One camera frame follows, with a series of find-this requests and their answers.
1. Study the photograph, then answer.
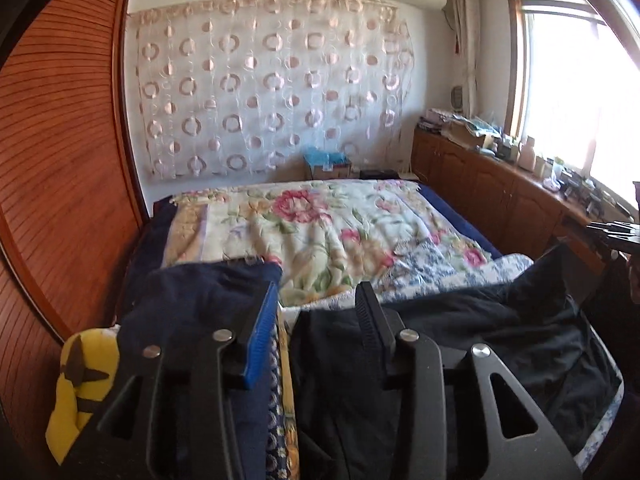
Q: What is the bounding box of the circle-patterned sheer curtain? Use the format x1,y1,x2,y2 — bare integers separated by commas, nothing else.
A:
125,0,418,183

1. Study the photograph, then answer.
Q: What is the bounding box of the navy blue cloth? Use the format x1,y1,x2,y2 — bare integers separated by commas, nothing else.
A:
117,259,286,480

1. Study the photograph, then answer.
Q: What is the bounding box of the wooden-framed window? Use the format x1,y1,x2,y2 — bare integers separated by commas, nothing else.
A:
505,0,640,211

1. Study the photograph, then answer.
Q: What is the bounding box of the gold patterned cloth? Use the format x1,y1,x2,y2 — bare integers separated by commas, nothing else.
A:
267,310,301,480

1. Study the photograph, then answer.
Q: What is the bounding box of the floral blanket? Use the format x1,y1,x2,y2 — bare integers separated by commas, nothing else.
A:
160,180,493,308

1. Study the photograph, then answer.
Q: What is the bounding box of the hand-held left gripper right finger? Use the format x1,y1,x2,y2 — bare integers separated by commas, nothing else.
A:
355,281,585,480

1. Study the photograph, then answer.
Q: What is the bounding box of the white plastic bottle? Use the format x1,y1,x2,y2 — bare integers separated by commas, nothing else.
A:
517,136,537,171

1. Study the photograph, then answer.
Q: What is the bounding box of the black t-shirt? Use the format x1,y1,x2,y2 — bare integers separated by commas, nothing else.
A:
290,245,626,480

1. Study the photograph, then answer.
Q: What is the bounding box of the cardboard box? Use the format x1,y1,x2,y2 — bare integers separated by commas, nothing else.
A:
304,160,353,181

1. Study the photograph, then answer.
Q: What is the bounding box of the black handheld tool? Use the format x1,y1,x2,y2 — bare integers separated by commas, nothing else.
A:
562,175,591,201
585,185,613,216

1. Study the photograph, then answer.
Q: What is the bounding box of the yellow plush toy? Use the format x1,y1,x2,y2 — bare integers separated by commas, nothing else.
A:
45,327,123,466

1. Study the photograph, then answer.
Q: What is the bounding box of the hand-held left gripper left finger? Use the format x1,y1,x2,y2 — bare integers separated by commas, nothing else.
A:
70,281,281,480

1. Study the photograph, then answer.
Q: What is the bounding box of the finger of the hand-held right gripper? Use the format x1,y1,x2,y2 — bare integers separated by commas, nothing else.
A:
595,234,640,253
586,221,640,236

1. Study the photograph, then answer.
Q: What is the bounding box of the white window curtain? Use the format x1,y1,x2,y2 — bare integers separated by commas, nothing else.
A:
447,0,483,121

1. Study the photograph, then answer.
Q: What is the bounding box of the long wooden cabinet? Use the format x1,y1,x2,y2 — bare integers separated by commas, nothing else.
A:
411,127,621,271

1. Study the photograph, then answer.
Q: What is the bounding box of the blue floral bed sheet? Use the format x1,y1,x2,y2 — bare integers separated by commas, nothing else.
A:
277,237,626,473

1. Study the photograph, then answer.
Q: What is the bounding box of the pile of papers and packets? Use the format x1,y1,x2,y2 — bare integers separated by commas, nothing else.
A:
419,107,503,148

